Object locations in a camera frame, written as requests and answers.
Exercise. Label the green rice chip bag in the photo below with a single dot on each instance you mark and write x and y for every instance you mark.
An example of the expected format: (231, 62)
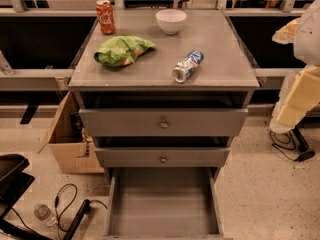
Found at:
(122, 50)

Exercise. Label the black table leg left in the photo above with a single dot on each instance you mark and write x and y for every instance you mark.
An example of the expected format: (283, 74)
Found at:
(29, 113)

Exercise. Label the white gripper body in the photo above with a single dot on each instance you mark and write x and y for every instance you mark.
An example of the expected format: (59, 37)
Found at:
(308, 37)

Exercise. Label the black office chair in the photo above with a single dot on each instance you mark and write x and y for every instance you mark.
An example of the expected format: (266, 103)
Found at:
(13, 183)

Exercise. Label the white ceramic bowl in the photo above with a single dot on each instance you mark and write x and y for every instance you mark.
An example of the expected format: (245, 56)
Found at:
(171, 21)

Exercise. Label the grey drawer cabinet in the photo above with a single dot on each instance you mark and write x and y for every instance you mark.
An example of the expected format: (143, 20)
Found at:
(223, 80)

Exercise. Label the clear plastic water bottle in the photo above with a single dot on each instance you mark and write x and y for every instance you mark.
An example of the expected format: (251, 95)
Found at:
(45, 215)

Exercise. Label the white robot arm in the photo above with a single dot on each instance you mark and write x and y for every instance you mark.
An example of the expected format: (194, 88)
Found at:
(299, 92)

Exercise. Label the black table leg right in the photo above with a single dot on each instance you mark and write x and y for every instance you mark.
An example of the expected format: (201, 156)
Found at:
(305, 152)

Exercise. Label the crushed blue silver can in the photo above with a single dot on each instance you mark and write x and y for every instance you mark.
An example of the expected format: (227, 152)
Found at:
(185, 68)

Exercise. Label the orange soda can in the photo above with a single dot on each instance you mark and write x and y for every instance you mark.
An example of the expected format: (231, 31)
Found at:
(104, 12)

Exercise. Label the black table leg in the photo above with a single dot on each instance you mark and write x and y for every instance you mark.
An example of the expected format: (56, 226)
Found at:
(29, 113)
(305, 152)

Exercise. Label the brown cardboard box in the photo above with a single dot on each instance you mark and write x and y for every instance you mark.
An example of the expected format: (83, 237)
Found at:
(74, 155)

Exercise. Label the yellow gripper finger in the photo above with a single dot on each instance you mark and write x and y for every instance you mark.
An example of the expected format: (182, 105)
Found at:
(287, 33)
(300, 97)

